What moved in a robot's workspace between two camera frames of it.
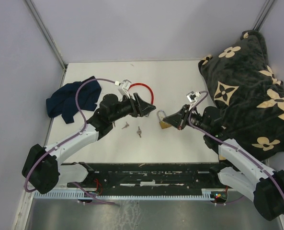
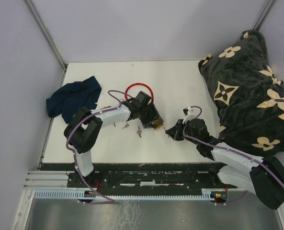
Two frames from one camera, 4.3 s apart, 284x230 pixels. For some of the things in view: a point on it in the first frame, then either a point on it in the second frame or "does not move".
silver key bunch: [139, 132] does not move
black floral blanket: [258, 109] does not move
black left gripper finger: [142, 103] -> [157, 114]
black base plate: [153, 176] does not move
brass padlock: [163, 124] -> [157, 123]
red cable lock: [146, 86] does not move
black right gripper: [185, 114] -> [174, 132]
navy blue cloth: [62, 100] does not move
